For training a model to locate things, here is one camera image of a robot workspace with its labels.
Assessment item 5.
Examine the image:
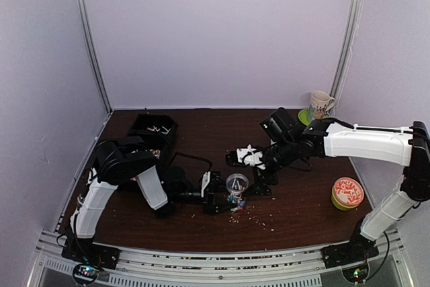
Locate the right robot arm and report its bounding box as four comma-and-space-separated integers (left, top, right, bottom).
248, 108, 429, 261

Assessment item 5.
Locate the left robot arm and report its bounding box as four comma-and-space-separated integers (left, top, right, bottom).
66, 136, 236, 263

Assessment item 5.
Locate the right aluminium frame post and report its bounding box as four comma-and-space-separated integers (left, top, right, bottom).
331, 0, 363, 103

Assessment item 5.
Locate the green saucer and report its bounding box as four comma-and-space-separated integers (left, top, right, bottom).
298, 108, 329, 126

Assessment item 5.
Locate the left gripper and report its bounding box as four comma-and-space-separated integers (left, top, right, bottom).
172, 179, 237, 216

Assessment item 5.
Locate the left aluminium frame post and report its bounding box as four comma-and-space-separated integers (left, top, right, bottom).
77, 0, 113, 114

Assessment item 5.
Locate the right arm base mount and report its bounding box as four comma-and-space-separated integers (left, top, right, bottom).
320, 220, 380, 284

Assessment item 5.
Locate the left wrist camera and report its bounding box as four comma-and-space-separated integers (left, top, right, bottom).
200, 171, 223, 198

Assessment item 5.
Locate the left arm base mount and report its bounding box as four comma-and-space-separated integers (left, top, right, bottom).
56, 227, 120, 286

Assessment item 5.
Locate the swirl lollipops pile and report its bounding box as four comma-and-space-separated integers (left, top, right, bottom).
150, 149, 161, 159

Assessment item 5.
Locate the aluminium frame post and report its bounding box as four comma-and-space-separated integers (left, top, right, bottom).
331, 0, 363, 103
77, 0, 113, 114

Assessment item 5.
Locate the black three-compartment candy bin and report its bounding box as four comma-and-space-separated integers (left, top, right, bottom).
128, 113, 179, 172

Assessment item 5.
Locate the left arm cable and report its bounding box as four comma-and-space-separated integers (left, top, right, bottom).
171, 151, 213, 175

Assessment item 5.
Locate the cream patterned mug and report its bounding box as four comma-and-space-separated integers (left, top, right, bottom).
308, 91, 336, 122

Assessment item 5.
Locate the clear jar lid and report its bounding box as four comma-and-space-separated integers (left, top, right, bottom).
226, 173, 249, 194

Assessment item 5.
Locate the green bowl with red lid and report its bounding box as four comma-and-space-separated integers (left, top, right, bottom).
331, 177, 365, 211

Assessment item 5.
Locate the small round lollipops pile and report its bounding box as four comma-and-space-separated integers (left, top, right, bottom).
146, 126, 171, 135

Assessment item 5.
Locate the front aluminium rail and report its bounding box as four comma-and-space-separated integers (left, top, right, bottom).
24, 229, 416, 286

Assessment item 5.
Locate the clear plastic jar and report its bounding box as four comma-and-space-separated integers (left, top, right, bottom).
226, 173, 249, 212

